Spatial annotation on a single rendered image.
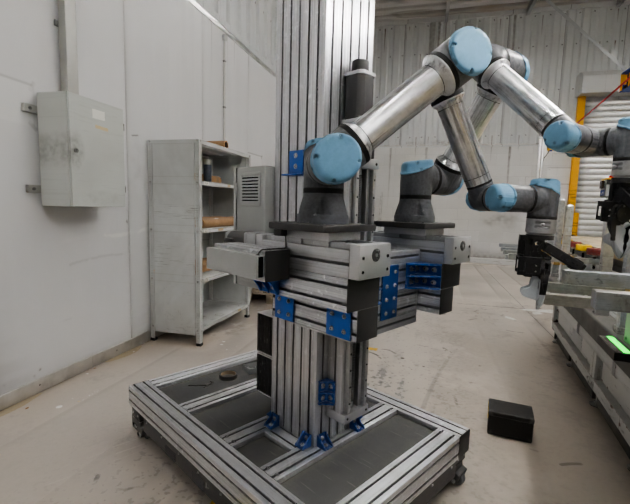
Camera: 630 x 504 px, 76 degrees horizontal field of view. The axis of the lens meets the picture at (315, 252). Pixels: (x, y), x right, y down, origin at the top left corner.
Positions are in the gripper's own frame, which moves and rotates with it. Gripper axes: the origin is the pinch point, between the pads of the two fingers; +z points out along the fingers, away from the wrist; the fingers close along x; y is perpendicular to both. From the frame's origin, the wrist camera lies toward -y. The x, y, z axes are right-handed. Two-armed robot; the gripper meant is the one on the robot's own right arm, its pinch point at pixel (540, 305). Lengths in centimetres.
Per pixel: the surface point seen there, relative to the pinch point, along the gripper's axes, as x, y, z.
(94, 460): 14, 160, 85
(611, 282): 26.5, -8.7, -12.0
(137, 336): -98, 249, 79
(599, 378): -132, -53, 64
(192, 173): -117, 214, -44
